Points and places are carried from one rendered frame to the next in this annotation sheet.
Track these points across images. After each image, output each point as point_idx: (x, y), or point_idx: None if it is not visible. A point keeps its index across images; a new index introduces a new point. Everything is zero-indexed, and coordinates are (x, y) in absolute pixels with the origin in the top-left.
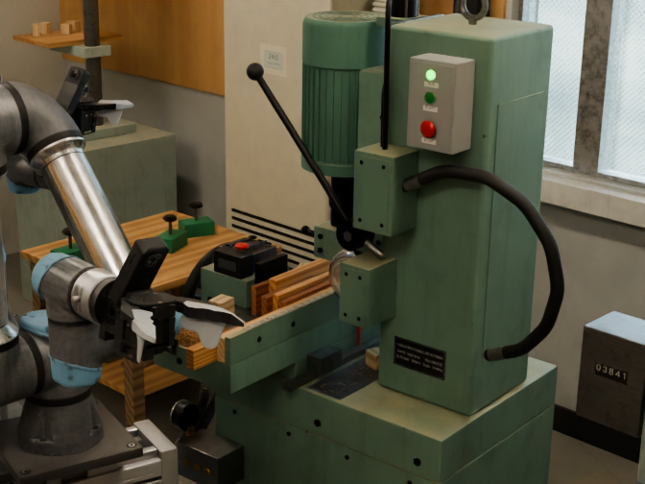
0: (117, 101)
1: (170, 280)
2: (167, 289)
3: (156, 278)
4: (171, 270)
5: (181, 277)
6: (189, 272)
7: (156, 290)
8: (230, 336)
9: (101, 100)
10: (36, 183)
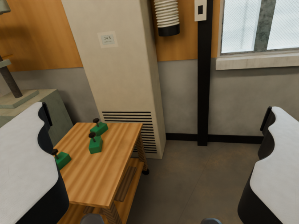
0: (293, 135)
1: (119, 175)
2: (120, 181)
3: (111, 178)
4: (112, 165)
5: (122, 168)
6: (122, 162)
7: (117, 187)
8: None
9: (263, 192)
10: None
